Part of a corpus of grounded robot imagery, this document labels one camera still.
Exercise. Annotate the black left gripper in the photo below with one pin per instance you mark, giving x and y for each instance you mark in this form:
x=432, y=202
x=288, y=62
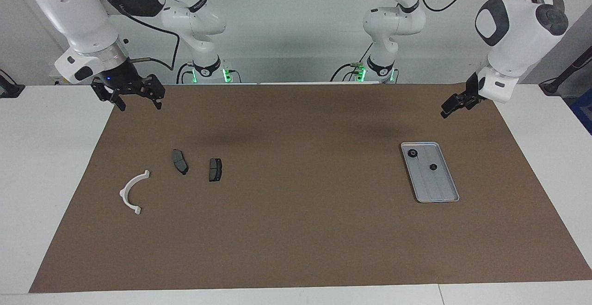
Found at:
x=472, y=92

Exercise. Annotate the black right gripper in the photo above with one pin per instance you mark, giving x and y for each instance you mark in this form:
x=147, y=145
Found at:
x=119, y=76

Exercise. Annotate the large black bearing gear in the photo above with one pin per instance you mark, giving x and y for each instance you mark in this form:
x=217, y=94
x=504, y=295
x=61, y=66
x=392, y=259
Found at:
x=412, y=153

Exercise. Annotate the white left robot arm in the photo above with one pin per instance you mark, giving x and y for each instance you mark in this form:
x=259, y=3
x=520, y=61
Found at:
x=513, y=41

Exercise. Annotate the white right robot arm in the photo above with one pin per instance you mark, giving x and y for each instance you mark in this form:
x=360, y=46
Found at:
x=78, y=14

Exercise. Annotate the silver metal tray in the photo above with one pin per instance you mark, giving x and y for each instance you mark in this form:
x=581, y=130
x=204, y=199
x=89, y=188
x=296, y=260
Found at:
x=437, y=185

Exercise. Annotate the white power box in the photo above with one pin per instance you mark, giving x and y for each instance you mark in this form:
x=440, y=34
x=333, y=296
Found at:
x=58, y=80

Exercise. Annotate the long curved brake pad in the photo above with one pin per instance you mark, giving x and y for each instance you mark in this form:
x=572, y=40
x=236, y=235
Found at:
x=179, y=161

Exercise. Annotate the black stand with pole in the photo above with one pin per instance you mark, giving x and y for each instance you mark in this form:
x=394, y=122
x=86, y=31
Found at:
x=552, y=85

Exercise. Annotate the short rectangular brake pad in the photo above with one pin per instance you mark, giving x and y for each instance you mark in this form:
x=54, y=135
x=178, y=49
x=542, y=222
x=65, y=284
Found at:
x=215, y=169

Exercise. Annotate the black clamp stand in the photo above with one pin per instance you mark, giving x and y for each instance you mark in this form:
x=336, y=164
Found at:
x=9, y=88

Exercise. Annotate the blue crate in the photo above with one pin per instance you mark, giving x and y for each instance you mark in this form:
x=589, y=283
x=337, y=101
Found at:
x=583, y=111

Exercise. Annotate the brown table mat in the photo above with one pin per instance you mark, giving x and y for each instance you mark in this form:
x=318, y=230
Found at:
x=296, y=226

